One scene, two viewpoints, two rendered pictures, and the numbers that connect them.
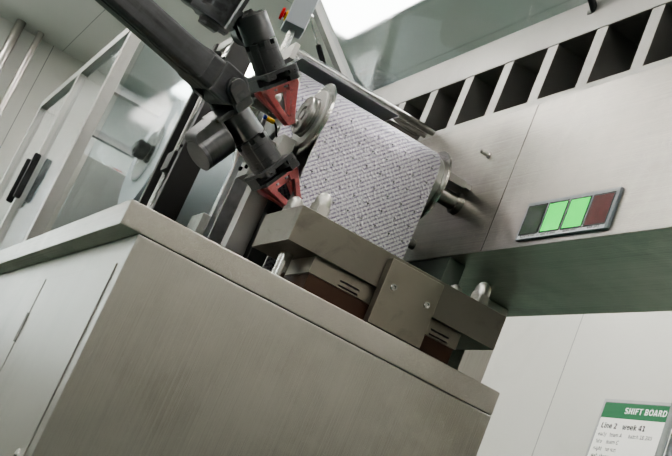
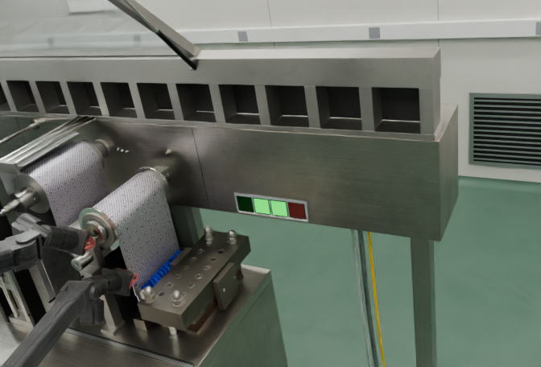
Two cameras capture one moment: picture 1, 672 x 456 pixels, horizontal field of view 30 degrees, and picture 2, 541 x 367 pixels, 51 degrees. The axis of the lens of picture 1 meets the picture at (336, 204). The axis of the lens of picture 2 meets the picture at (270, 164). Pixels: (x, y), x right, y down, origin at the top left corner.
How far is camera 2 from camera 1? 1.79 m
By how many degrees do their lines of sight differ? 57
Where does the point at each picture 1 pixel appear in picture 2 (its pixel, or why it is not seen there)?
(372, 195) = (152, 232)
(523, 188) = (219, 180)
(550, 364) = not seen: outside the picture
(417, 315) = (233, 284)
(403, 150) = (147, 199)
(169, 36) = (61, 328)
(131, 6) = (43, 352)
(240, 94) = (98, 293)
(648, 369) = not seen: outside the picture
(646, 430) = not seen: outside the picture
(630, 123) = (287, 163)
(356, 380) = (241, 336)
